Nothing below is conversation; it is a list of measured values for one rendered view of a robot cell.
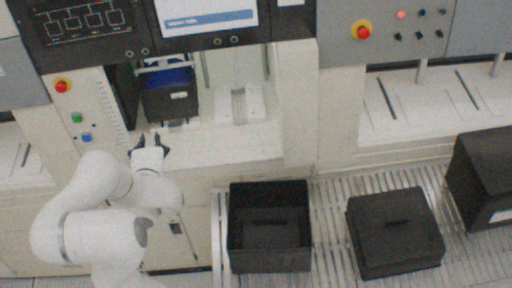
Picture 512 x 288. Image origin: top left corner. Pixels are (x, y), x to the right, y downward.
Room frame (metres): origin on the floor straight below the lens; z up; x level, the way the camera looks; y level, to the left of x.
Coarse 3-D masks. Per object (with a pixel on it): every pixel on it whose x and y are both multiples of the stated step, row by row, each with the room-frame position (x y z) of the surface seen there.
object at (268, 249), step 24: (240, 192) 1.00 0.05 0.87; (264, 192) 0.99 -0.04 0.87; (288, 192) 0.98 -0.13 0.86; (240, 216) 0.97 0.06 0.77; (264, 216) 0.95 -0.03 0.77; (288, 216) 0.94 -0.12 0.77; (240, 240) 0.85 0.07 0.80; (264, 240) 0.85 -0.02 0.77; (288, 240) 0.84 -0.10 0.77; (240, 264) 0.73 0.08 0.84; (264, 264) 0.72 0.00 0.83; (288, 264) 0.71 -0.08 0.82
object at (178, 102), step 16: (144, 64) 1.54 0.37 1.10; (160, 64) 1.43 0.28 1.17; (176, 64) 1.45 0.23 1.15; (192, 64) 1.44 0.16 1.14; (144, 80) 1.47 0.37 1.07; (192, 80) 1.37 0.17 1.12; (144, 96) 1.35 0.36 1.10; (160, 96) 1.35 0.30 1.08; (176, 96) 1.35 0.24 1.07; (192, 96) 1.35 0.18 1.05; (160, 112) 1.35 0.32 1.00; (176, 112) 1.36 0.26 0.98; (192, 112) 1.36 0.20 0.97
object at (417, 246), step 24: (384, 192) 0.92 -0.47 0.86; (408, 192) 0.90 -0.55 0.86; (360, 216) 0.83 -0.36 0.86; (384, 216) 0.82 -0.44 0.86; (408, 216) 0.80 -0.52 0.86; (432, 216) 0.78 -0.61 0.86; (360, 240) 0.74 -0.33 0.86; (384, 240) 0.72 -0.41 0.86; (408, 240) 0.71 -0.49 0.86; (432, 240) 0.69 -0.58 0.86; (360, 264) 0.69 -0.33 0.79; (384, 264) 0.64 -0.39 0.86; (408, 264) 0.64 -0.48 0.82; (432, 264) 0.64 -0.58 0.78
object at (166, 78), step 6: (156, 72) 1.45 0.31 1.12; (162, 72) 1.45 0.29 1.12; (168, 72) 1.45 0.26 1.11; (174, 72) 1.45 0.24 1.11; (180, 72) 1.45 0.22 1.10; (150, 78) 1.45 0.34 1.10; (156, 78) 1.45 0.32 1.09; (162, 78) 1.45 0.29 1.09; (168, 78) 1.45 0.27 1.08; (174, 78) 1.45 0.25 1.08; (180, 78) 1.45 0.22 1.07; (186, 78) 1.45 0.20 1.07; (150, 84) 1.45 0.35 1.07; (156, 84) 1.45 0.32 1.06; (162, 84) 1.45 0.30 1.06; (168, 84) 1.45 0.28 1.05; (174, 84) 1.45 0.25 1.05; (180, 84) 1.45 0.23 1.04
